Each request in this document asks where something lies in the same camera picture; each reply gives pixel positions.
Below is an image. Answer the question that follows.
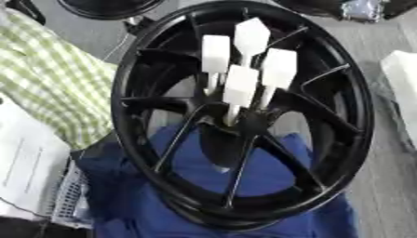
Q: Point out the white pin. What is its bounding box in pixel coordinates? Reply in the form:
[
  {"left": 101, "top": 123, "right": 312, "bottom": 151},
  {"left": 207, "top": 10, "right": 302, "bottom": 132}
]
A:
[
  {"left": 257, "top": 47, "right": 300, "bottom": 110},
  {"left": 222, "top": 64, "right": 261, "bottom": 127},
  {"left": 200, "top": 34, "right": 234, "bottom": 96},
  {"left": 233, "top": 17, "right": 273, "bottom": 68}
]

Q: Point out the black spoked wheel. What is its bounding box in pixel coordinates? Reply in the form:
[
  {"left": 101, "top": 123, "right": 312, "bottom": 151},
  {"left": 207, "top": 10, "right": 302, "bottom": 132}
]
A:
[{"left": 109, "top": 0, "right": 377, "bottom": 231}]

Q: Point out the black round wheel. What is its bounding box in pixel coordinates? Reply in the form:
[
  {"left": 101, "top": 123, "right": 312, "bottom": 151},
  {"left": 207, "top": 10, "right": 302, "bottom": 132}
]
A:
[{"left": 55, "top": 0, "right": 167, "bottom": 21}]

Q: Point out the white perforated basket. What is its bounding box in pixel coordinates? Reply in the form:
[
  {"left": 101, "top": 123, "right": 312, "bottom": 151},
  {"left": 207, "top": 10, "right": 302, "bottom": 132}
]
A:
[{"left": 48, "top": 158, "right": 95, "bottom": 231}]

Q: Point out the white plastic bag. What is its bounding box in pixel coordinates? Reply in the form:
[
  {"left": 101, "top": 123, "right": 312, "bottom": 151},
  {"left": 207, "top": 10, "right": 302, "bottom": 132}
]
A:
[{"left": 372, "top": 49, "right": 417, "bottom": 150}]

